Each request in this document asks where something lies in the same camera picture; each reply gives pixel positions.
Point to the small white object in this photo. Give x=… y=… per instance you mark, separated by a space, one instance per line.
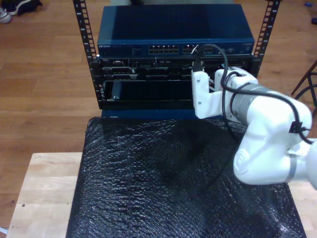
x=3 y=230

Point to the small dark floor object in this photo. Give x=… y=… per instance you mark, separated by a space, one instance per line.
x=314 y=21

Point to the black perforated rack frame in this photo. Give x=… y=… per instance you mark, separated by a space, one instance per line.
x=84 y=24

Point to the small blue floor object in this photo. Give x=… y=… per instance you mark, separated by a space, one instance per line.
x=308 y=4

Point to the blue network switch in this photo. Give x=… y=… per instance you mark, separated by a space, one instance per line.
x=148 y=24

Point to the blue metal base panel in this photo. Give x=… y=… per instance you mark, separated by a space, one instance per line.
x=148 y=114

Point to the black rack shelf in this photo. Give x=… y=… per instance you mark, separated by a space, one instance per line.
x=148 y=104

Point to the white sneaker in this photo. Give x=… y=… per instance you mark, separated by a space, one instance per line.
x=4 y=15

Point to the black rack server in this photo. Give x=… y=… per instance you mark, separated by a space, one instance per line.
x=148 y=72

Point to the brown chair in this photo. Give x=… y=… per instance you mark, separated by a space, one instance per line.
x=303 y=79

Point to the black bubble mat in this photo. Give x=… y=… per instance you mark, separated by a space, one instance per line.
x=148 y=186

